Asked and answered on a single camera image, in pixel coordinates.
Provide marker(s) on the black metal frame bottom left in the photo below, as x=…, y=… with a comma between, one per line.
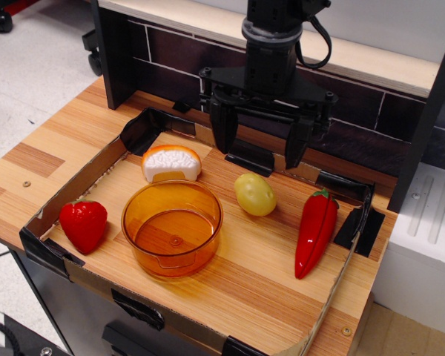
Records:
x=16, y=339

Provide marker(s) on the black caster wheel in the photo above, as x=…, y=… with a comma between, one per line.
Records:
x=6, y=22
x=90, y=43

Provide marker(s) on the white ribbed appliance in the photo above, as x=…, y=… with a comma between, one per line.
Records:
x=411, y=278

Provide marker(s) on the transparent orange plastic pot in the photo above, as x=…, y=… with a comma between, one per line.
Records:
x=173, y=227

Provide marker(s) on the black caster wheel far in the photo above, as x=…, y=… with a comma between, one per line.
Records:
x=6, y=22

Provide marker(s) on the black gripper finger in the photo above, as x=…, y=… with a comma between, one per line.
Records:
x=296, y=143
x=224, y=123

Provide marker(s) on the black left shelf post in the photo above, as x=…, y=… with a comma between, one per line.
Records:
x=114, y=43

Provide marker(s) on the black shelf post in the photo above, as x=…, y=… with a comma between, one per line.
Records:
x=114, y=43
x=420, y=139

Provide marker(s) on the black right shelf post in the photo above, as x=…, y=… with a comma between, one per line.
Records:
x=420, y=139

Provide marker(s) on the light wooden shelf board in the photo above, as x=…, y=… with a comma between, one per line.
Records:
x=351, y=60

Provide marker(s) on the red toy chili pepper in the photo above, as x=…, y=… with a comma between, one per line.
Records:
x=317, y=224

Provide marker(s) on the yellow toy potato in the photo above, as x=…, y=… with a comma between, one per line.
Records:
x=254, y=195

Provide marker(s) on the white orange toy sushi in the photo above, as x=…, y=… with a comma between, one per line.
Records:
x=166, y=162

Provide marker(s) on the dark brick pattern backsplash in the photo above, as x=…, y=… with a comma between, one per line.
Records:
x=371, y=127

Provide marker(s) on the red toy strawberry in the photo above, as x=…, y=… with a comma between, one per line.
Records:
x=83, y=222

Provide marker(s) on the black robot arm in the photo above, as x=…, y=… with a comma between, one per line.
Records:
x=306, y=10

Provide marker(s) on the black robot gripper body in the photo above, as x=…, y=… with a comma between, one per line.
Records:
x=268, y=84

